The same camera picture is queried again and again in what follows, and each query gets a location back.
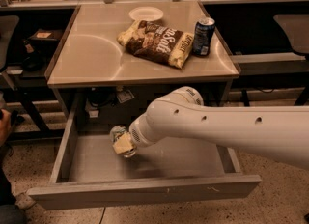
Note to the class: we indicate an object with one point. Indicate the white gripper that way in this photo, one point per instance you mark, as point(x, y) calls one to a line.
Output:
point(137, 132)

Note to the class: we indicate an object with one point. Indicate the green 7up can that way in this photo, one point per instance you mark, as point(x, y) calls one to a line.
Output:
point(121, 142)

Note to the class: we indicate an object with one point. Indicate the white paper plate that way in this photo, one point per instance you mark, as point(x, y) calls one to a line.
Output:
point(146, 13)

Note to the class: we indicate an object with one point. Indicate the grey office chair left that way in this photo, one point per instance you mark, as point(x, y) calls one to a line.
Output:
point(7, 25)

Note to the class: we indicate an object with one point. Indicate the brown sea salt chip bag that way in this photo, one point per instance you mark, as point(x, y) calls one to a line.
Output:
point(156, 43)

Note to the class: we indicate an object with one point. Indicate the blue soda can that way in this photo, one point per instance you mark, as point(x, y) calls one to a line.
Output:
point(203, 33)

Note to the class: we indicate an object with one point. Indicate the black round device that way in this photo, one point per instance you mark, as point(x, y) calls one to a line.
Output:
point(33, 60)

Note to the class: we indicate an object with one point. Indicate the black box with label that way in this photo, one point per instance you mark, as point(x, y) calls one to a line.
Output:
point(46, 36)

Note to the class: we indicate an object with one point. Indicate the white tag under desk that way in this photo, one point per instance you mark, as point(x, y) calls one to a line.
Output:
point(124, 96)

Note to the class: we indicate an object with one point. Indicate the open grey top drawer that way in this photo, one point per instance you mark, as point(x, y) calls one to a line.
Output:
point(88, 174)

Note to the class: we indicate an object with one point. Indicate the person hand at left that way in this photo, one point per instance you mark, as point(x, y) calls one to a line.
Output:
point(5, 126)

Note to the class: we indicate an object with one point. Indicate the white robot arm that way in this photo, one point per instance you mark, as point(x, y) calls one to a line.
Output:
point(280, 133)

